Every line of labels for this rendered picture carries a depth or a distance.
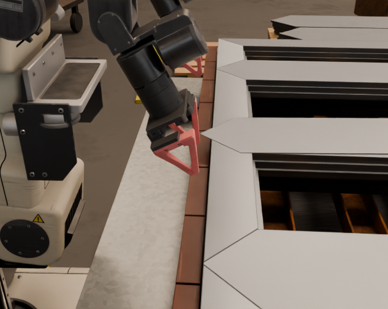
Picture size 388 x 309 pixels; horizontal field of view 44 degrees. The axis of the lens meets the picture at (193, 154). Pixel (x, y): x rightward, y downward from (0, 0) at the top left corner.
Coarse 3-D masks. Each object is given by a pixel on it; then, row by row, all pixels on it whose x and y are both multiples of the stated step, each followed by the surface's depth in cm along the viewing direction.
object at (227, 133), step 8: (232, 120) 120; (216, 128) 116; (224, 128) 116; (232, 128) 116; (216, 136) 112; (224, 136) 112; (232, 136) 112; (224, 144) 109; (232, 144) 109; (240, 152) 106
